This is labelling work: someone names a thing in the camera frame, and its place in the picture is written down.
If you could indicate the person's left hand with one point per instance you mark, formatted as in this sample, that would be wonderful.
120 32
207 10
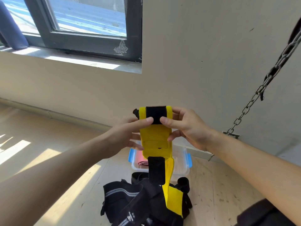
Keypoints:
120 136

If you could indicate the person's left thumb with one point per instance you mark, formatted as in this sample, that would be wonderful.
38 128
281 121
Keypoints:
141 121

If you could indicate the person's right forearm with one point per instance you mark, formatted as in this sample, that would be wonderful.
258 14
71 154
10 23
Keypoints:
256 167

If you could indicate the dark window frame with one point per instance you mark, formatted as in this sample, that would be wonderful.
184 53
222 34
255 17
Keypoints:
94 43

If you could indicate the metal anchor plate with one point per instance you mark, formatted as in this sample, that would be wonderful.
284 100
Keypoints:
231 134

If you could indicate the person's right thumb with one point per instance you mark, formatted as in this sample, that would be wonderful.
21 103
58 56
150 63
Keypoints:
170 123

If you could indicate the clear plastic box blue clips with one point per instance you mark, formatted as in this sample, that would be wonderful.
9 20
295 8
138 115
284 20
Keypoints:
180 162

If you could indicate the black rolled wrap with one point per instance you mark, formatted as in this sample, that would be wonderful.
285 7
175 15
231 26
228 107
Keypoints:
183 184

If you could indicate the person's right hand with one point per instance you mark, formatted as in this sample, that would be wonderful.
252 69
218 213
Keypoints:
195 129

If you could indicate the blue padded cylinder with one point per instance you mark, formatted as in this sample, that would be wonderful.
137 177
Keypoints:
11 28

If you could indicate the pink cloth roll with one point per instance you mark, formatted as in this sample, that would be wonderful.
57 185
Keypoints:
143 160

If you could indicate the person's black trousers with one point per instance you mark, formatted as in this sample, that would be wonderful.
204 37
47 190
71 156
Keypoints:
263 215

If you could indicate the grey stone window sill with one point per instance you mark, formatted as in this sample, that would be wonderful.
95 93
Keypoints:
70 59

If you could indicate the person's left forearm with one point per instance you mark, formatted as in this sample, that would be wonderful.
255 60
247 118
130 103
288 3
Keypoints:
54 176

